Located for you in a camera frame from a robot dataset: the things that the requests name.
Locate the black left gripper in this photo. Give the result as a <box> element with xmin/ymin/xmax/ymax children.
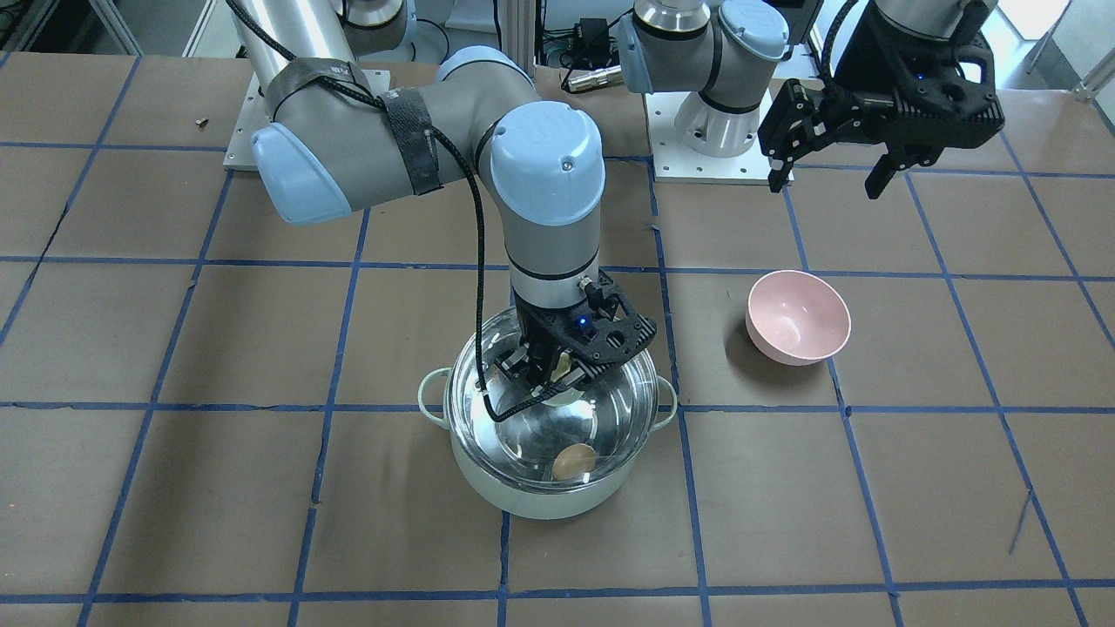
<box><xmin>758</xmin><ymin>17</ymin><xmax>1006</xmax><ymax>201</ymax></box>

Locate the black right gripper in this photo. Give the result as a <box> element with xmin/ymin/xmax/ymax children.
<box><xmin>493</xmin><ymin>273</ymin><xmax>658</xmax><ymax>388</ymax></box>

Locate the glass pot lid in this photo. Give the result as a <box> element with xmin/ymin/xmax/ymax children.
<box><xmin>443</xmin><ymin>308</ymin><xmax>676</xmax><ymax>493</ymax></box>

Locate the brown egg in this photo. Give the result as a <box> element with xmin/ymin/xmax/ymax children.
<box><xmin>551</xmin><ymin>443</ymin><xmax>598</xmax><ymax>482</ymax></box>

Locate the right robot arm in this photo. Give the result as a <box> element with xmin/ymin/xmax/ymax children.
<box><xmin>230</xmin><ymin>1</ymin><xmax>657</xmax><ymax>388</ymax></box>

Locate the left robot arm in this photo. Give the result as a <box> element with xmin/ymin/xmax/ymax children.
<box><xmin>615</xmin><ymin>1</ymin><xmax>1006</xmax><ymax>199</ymax></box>

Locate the pale green cooking pot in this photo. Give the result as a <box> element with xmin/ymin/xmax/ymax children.
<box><xmin>421</xmin><ymin>357</ymin><xmax>678</xmax><ymax>520</ymax></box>

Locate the pink bowl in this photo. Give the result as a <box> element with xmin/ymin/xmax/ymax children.
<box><xmin>745</xmin><ymin>269</ymin><xmax>852</xmax><ymax>367</ymax></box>

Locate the silver cylindrical connector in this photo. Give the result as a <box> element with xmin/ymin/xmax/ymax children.
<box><xmin>560</xmin><ymin>66</ymin><xmax>624</xmax><ymax>94</ymax></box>

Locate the black power adapter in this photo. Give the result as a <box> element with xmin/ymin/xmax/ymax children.
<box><xmin>572</xmin><ymin>17</ymin><xmax>610</xmax><ymax>57</ymax></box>

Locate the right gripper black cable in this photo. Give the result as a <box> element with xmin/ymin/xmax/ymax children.
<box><xmin>225</xmin><ymin>0</ymin><xmax>558</xmax><ymax>424</ymax></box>

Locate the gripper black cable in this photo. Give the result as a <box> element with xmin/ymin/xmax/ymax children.
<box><xmin>225</xmin><ymin>0</ymin><xmax>558</xmax><ymax>424</ymax></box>
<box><xmin>820</xmin><ymin>0</ymin><xmax>863</xmax><ymax>88</ymax></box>

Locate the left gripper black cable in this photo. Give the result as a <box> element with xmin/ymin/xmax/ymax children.
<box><xmin>820</xmin><ymin>0</ymin><xmax>863</xmax><ymax>88</ymax></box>

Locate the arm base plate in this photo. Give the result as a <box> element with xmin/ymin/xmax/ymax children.
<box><xmin>223</xmin><ymin>70</ymin><xmax>392</xmax><ymax>172</ymax></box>
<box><xmin>644</xmin><ymin>91</ymin><xmax>773</xmax><ymax>186</ymax></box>

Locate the aluminium frame post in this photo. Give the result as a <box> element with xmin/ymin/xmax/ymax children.
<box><xmin>497</xmin><ymin>1</ymin><xmax>537</xmax><ymax>77</ymax></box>

